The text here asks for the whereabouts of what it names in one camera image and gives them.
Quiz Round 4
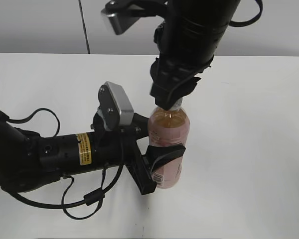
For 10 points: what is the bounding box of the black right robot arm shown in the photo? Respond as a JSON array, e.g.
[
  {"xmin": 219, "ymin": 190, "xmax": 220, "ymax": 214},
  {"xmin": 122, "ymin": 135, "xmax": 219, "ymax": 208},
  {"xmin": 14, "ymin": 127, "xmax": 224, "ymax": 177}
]
[{"xmin": 150, "ymin": 0, "xmax": 240, "ymax": 110}]

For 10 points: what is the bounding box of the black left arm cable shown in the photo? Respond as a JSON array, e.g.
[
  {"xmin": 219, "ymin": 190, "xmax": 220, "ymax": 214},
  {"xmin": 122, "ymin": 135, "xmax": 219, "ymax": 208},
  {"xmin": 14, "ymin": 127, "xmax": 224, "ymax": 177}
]
[{"xmin": 0, "ymin": 108, "xmax": 125, "ymax": 220}]

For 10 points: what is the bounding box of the white bottle cap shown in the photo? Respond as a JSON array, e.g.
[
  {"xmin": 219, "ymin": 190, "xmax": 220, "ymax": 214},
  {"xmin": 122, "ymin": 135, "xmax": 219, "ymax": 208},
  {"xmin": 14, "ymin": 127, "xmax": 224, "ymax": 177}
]
[{"xmin": 169, "ymin": 98, "xmax": 183, "ymax": 111}]

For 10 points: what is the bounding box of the pink label oolong tea bottle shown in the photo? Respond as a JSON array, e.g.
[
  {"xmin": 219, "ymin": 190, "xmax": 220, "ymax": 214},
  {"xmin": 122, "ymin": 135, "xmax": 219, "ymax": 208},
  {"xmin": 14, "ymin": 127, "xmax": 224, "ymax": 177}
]
[{"xmin": 148, "ymin": 107, "xmax": 190, "ymax": 189}]

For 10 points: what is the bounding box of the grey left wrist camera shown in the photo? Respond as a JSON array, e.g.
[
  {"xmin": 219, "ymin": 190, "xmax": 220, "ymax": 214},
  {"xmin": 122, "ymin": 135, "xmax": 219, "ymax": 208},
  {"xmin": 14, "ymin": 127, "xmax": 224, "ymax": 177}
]
[{"xmin": 98, "ymin": 81, "xmax": 134, "ymax": 131}]

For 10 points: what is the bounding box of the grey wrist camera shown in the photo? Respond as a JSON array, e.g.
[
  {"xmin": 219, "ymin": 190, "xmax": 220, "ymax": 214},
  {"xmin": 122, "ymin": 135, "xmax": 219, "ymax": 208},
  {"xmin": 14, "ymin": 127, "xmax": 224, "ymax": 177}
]
[
  {"xmin": 101, "ymin": 0, "xmax": 149, "ymax": 35},
  {"xmin": 98, "ymin": 81, "xmax": 134, "ymax": 131}
]

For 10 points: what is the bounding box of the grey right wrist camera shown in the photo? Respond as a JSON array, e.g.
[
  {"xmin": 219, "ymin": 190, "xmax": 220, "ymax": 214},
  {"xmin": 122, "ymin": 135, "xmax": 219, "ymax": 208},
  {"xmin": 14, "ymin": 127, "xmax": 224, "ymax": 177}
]
[{"xmin": 101, "ymin": 0, "xmax": 149, "ymax": 35}]

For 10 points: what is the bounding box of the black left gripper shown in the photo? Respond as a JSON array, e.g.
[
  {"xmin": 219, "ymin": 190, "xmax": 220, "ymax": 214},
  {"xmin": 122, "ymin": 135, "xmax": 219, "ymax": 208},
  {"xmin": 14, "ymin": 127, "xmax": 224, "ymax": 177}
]
[{"xmin": 91, "ymin": 111, "xmax": 186, "ymax": 195}]

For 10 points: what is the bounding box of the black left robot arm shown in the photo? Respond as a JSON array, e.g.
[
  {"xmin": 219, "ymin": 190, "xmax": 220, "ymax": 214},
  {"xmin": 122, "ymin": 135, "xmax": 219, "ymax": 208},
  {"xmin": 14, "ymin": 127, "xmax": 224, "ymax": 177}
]
[{"xmin": 0, "ymin": 111, "xmax": 185, "ymax": 195}]

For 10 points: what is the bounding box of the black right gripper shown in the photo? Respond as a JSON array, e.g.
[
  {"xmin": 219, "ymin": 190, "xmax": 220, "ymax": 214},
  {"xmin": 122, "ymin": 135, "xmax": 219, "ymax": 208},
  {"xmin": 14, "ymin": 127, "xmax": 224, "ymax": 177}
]
[{"xmin": 150, "ymin": 57, "xmax": 213, "ymax": 110}]

